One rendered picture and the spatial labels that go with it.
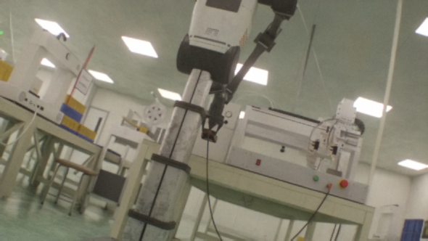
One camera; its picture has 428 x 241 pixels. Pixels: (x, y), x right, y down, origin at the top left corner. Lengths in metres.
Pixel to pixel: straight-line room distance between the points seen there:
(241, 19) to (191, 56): 0.24
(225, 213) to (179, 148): 7.98
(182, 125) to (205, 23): 0.39
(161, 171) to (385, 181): 9.00
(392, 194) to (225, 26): 8.98
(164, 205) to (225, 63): 0.53
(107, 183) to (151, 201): 3.03
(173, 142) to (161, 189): 0.17
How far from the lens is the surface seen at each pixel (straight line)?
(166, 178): 1.14
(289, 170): 1.69
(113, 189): 4.13
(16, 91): 2.89
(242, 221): 9.09
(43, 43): 3.00
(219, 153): 2.18
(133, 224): 1.15
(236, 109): 2.24
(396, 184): 10.01
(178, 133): 1.18
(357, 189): 1.75
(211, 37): 1.25
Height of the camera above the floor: 0.55
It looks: 13 degrees up
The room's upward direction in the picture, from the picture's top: 18 degrees clockwise
